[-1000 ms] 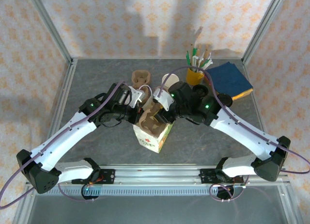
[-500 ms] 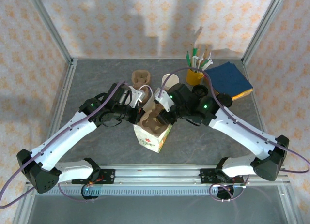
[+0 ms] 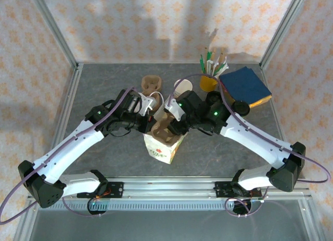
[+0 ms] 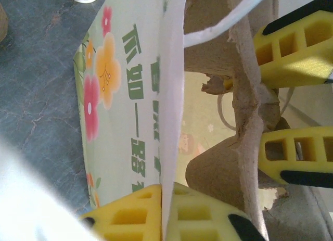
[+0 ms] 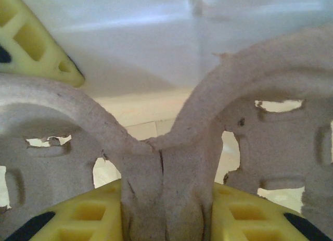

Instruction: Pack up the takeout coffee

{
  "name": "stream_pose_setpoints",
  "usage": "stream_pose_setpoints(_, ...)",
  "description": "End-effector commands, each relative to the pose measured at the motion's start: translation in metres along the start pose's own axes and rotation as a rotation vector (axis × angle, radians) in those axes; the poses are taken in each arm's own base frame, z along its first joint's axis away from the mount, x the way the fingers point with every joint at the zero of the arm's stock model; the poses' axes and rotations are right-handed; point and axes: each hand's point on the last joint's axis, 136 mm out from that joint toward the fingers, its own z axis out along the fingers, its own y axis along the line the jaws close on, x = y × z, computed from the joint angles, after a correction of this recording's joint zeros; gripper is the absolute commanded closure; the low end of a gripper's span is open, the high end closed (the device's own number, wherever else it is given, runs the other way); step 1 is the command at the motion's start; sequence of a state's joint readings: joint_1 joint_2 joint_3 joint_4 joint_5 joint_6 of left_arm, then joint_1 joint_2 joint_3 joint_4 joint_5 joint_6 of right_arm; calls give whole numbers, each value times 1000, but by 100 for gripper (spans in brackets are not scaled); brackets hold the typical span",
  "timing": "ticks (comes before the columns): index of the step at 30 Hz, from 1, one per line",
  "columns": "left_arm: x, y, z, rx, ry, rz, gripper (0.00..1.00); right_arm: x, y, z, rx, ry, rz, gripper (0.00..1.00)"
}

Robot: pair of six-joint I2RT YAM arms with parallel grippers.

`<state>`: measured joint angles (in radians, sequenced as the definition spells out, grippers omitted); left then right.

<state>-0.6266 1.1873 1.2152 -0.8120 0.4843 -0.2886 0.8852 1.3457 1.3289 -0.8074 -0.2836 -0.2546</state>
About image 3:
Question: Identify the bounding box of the long aluminium mounting rail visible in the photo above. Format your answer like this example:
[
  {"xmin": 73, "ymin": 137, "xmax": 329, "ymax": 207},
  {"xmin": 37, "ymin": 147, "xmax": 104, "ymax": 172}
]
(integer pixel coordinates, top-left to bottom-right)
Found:
[{"xmin": 27, "ymin": 176, "xmax": 312, "ymax": 200}]

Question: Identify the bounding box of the yellow metal utensil bucket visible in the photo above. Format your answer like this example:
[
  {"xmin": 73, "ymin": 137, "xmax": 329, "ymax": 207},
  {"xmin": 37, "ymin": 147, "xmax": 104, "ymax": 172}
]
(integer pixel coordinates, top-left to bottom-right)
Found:
[{"xmin": 199, "ymin": 73, "xmax": 219, "ymax": 93}]

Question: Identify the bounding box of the white printed paper bag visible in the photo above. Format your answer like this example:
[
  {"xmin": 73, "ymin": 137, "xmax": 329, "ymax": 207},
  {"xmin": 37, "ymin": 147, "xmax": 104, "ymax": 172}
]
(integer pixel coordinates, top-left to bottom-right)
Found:
[{"xmin": 144, "ymin": 91, "xmax": 188, "ymax": 165}]

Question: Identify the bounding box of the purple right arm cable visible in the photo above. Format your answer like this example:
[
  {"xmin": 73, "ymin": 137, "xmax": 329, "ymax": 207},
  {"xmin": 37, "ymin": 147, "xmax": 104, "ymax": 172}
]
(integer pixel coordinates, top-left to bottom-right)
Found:
[{"xmin": 168, "ymin": 73, "xmax": 331, "ymax": 184}]

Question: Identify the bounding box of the aluminium frame post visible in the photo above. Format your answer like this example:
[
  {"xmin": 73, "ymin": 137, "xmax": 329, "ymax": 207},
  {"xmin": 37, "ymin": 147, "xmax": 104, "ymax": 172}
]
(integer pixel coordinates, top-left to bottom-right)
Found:
[
  {"xmin": 28, "ymin": 0, "xmax": 80, "ymax": 70},
  {"xmin": 259, "ymin": 0, "xmax": 305, "ymax": 69}
]

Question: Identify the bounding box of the brown pulp cup carrier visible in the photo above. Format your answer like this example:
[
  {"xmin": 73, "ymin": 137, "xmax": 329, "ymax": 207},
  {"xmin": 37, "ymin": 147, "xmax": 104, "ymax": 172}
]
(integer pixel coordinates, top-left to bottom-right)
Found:
[{"xmin": 151, "ymin": 116, "xmax": 183, "ymax": 146}]

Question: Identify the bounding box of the black coffee cup lid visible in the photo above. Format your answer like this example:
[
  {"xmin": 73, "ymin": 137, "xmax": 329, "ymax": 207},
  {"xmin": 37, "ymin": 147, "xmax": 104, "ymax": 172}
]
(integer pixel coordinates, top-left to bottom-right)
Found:
[{"xmin": 232, "ymin": 100, "xmax": 251, "ymax": 118}]

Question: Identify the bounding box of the stack of pulp cup carriers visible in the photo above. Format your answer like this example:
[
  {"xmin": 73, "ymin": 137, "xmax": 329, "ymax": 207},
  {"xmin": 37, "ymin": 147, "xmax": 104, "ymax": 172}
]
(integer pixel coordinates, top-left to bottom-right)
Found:
[{"xmin": 141, "ymin": 75, "xmax": 163, "ymax": 99}]

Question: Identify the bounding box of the grey slotted cable duct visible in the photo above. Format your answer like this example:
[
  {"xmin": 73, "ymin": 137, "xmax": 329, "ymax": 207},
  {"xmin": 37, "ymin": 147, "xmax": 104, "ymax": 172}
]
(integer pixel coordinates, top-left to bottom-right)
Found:
[{"xmin": 49, "ymin": 200, "xmax": 261, "ymax": 212}]

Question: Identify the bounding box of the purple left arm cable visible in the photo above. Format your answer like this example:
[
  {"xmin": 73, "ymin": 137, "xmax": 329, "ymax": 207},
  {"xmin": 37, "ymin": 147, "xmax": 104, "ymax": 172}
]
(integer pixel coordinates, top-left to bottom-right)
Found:
[{"xmin": 0, "ymin": 86, "xmax": 137, "ymax": 224}]

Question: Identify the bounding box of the stack of white paper cups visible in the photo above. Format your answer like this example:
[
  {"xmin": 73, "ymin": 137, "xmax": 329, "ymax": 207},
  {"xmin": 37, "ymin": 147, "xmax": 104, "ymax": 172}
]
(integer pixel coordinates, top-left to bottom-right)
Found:
[{"xmin": 173, "ymin": 79, "xmax": 194, "ymax": 98}]

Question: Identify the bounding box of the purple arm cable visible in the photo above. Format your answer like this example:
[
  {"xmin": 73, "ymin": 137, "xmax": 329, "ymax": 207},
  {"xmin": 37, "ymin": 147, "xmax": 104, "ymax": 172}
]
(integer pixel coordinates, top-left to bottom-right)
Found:
[
  {"xmin": 168, "ymin": 73, "xmax": 331, "ymax": 184},
  {"xmin": 0, "ymin": 86, "xmax": 137, "ymax": 224}
]

